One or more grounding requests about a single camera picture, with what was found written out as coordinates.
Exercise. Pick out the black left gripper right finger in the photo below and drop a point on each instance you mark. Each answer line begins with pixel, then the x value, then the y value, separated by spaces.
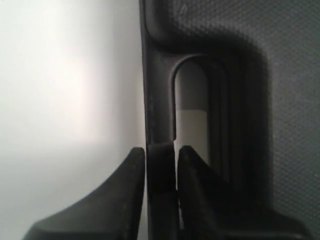
pixel 212 210

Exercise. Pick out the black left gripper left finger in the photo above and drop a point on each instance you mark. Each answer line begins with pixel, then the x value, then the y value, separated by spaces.
pixel 110 212

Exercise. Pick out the black plastic carry case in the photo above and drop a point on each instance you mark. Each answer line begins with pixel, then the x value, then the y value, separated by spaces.
pixel 261 62

